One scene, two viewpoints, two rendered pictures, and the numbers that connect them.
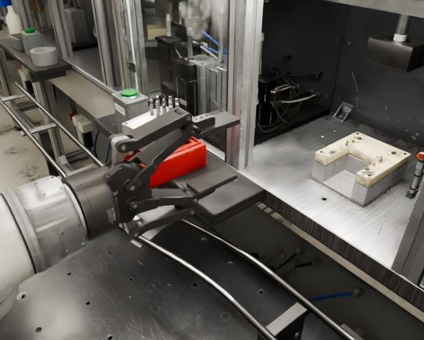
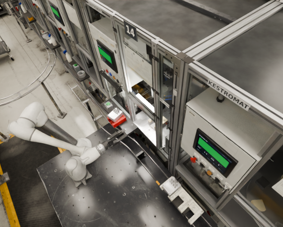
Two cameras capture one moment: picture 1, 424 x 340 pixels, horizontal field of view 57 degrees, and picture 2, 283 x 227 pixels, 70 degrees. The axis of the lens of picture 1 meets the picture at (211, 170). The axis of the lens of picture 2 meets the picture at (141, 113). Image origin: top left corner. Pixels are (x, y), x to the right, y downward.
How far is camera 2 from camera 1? 1.35 m
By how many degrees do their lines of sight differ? 19
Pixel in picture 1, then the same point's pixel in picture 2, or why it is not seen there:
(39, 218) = (100, 150)
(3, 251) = (97, 154)
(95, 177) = (105, 143)
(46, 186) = (100, 146)
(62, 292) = not seen: hidden behind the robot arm
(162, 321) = (119, 152)
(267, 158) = (140, 117)
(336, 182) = (152, 125)
